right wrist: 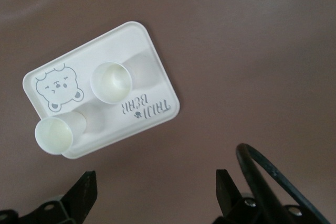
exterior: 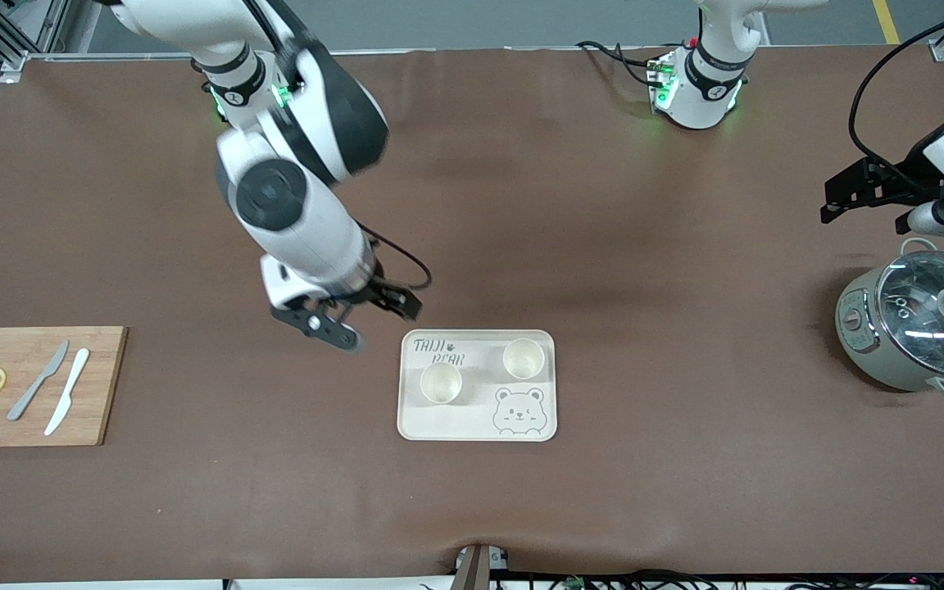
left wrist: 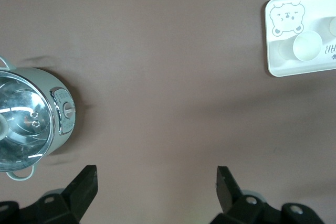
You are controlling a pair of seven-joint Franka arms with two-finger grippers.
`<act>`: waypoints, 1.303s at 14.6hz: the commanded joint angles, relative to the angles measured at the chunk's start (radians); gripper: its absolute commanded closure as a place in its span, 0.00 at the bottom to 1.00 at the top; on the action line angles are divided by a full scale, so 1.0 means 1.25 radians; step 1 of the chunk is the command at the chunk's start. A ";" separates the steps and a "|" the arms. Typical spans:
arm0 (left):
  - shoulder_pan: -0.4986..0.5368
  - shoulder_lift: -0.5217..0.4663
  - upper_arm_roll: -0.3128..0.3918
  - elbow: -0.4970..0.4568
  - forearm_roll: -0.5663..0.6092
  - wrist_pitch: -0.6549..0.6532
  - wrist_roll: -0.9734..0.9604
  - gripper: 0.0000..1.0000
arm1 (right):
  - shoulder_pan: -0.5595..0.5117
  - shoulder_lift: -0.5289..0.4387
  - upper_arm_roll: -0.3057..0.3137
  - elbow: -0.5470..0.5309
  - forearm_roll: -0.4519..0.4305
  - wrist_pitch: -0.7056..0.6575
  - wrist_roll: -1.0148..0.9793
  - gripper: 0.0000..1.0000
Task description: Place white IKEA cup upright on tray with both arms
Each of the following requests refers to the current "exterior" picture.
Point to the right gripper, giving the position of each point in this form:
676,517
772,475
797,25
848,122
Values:
380,292

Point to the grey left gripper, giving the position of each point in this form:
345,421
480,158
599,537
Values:
908,174

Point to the white plastic cup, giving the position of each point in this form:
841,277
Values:
524,359
441,383

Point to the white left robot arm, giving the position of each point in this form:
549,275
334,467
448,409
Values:
705,102

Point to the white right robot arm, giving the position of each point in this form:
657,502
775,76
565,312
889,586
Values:
308,221

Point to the beige bear print tray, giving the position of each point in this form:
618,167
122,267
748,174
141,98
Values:
472,419

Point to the glass pot lid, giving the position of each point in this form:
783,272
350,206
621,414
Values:
914,328

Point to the grey electric cooking pot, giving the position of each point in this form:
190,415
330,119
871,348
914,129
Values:
865,360

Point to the brown table cover mat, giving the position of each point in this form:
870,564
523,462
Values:
603,205

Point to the wooden cutting board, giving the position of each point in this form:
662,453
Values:
107,369

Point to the white plastic knife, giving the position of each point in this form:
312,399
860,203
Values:
67,392

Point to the grey plastic knife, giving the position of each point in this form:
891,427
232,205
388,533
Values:
39,381

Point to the aluminium camera post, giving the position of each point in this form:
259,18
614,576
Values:
476,569

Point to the aluminium frame profile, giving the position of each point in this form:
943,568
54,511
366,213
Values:
9,45

